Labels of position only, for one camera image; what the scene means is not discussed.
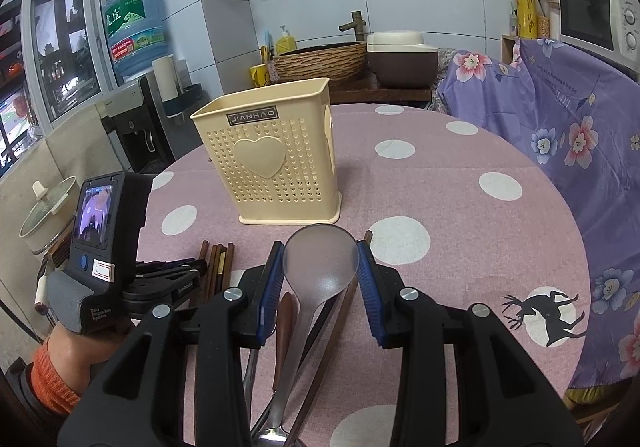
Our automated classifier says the reddish brown chopstick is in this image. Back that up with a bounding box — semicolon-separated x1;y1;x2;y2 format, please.
202;245;218;303

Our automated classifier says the black gold banded chopstick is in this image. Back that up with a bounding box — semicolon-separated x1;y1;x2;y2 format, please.
210;243;226;297

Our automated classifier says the brown wooden handled spoon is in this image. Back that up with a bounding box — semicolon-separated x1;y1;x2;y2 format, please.
272;292;297;391

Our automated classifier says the translucent plastic ladle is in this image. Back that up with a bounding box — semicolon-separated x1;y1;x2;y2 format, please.
252;224;359;446

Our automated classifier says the brown wooden chopstick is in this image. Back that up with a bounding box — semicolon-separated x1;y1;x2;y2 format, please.
220;243;234;291

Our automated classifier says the stainless steel spoon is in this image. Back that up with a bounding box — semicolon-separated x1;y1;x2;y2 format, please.
250;390;288;446

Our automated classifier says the orange sleeve forearm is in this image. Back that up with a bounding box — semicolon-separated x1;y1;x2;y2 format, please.
28;341;80;415

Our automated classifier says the left hand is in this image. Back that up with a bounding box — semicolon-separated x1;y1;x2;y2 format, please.
48;320;134;395

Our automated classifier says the white cooking pot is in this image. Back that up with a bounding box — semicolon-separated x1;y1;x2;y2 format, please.
20;176;79;255

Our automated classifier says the grey water dispenser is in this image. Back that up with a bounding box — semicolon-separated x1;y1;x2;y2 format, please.
98;72;176;174

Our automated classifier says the pink polka dot tablecloth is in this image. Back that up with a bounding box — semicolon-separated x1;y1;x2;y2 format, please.
138;104;590;446

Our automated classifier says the paper cup stack holder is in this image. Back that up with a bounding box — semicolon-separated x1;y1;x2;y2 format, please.
152;55;203;118

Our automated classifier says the cream plastic utensil holder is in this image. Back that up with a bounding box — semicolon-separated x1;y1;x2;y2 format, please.
191;77;342;226

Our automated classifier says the window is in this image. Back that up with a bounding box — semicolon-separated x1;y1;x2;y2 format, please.
1;0;115;173

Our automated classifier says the yellow mug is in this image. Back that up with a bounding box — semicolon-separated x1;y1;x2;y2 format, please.
250;63;271;88

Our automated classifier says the blue water jug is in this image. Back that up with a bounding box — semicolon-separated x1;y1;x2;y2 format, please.
102;0;168;81

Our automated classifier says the purple floral cloth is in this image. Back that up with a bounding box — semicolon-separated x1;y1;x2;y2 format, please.
436;38;639;389

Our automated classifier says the yellow soap bottle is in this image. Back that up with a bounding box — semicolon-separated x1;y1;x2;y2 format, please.
274;25;297;56

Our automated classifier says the dark wooden side table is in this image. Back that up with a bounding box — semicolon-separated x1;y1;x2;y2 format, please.
329;72;432;107

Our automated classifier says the woven basket sink bowl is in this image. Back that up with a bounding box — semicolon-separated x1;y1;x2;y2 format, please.
273;42;367;82

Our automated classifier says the white brown rice cooker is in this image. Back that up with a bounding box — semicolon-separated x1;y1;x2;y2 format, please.
367;31;438;89

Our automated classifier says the bronze faucet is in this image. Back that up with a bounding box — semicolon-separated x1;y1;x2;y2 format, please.
338;10;367;42

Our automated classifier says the yellow roll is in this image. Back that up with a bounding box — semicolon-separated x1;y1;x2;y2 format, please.
516;0;538;38

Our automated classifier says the white microwave oven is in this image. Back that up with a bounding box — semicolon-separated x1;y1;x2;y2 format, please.
559;0;639;73

